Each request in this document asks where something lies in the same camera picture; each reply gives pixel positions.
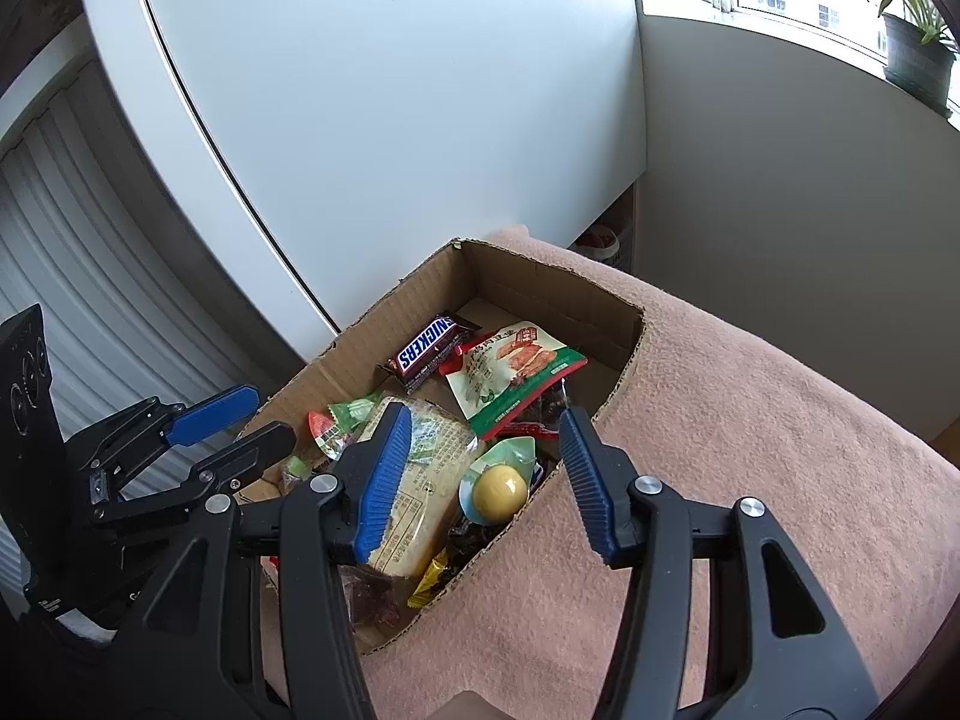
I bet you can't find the brown chocolate bar blue lettering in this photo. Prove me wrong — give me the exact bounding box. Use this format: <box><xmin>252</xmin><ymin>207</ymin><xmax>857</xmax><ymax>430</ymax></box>
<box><xmin>396</xmin><ymin>313</ymin><xmax>481</xmax><ymax>380</ymax></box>

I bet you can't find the dark red snack packet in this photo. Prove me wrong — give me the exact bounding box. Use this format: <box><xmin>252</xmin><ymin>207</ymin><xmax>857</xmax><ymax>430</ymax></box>
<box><xmin>337</xmin><ymin>562</ymin><xmax>410</xmax><ymax>627</ymax></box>

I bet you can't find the light green lidded jelly cup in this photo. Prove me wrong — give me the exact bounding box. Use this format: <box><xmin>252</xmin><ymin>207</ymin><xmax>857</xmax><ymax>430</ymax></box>
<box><xmin>457</xmin><ymin>435</ymin><xmax>545</xmax><ymax>526</ymax></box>

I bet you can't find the bread loaf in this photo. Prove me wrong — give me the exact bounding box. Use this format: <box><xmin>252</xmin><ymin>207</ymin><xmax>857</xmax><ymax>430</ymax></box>
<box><xmin>352</xmin><ymin>397</ymin><xmax>481</xmax><ymax>578</ymax></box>

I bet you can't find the dark chocolate bar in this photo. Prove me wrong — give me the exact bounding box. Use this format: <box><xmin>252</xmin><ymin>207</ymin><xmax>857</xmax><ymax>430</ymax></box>
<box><xmin>375</xmin><ymin>345</ymin><xmax>470</xmax><ymax>396</ymax></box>

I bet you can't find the yellow candy wrapper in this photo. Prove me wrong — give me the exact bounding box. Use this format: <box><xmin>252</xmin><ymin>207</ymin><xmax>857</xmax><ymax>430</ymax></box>
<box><xmin>406</xmin><ymin>549</ymin><xmax>451</xmax><ymax>610</ymax></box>

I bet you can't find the white ribbed shutter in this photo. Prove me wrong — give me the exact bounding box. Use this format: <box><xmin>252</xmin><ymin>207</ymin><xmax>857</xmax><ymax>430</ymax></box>
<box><xmin>0</xmin><ymin>52</ymin><xmax>338</xmax><ymax>601</ymax></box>

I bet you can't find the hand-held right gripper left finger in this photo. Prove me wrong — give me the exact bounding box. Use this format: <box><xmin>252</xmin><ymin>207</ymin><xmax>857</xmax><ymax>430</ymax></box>
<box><xmin>120</xmin><ymin>397</ymin><xmax>415</xmax><ymax>720</ymax></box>

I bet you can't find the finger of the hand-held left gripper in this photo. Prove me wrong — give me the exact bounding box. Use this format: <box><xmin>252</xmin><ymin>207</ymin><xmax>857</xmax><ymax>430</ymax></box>
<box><xmin>90</xmin><ymin>422</ymin><xmax>297</xmax><ymax>541</ymax></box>
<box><xmin>66</xmin><ymin>384</ymin><xmax>261</xmax><ymax>496</ymax></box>

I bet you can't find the potted spider plant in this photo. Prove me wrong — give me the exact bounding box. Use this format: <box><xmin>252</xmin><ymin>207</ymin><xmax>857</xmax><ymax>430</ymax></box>
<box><xmin>877</xmin><ymin>0</ymin><xmax>960</xmax><ymax>117</ymax></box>

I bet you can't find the green white snack packet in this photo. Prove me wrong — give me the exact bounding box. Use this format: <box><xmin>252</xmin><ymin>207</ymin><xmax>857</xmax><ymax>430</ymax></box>
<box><xmin>439</xmin><ymin>321</ymin><xmax>590</xmax><ymax>442</ymax></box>

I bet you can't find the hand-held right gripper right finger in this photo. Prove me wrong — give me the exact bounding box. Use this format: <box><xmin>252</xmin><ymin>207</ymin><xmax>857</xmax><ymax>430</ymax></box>
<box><xmin>559</xmin><ymin>405</ymin><xmax>863</xmax><ymax>720</ymax></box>

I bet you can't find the red white bag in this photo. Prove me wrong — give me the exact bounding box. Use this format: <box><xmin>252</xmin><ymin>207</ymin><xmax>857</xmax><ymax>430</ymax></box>
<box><xmin>577</xmin><ymin>221</ymin><xmax>623</xmax><ymax>263</ymax></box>

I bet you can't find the black candy packet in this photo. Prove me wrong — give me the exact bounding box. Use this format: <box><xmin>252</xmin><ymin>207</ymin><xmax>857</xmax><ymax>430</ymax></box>
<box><xmin>446</xmin><ymin>521</ymin><xmax>503</xmax><ymax>567</ymax></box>

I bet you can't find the cardboard box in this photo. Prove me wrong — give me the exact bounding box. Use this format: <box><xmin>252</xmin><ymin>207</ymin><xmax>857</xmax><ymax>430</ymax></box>
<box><xmin>232</xmin><ymin>238</ymin><xmax>647</xmax><ymax>657</ymax></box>

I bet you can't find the white cabinet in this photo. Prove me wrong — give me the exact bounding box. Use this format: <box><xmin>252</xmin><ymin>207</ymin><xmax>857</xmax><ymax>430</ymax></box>
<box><xmin>75</xmin><ymin>0</ymin><xmax>650</xmax><ymax>372</ymax></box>

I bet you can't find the dark packet with red ends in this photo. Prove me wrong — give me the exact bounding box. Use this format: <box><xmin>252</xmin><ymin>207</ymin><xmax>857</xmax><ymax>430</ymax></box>
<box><xmin>517</xmin><ymin>379</ymin><xmax>575</xmax><ymax>440</ymax></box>

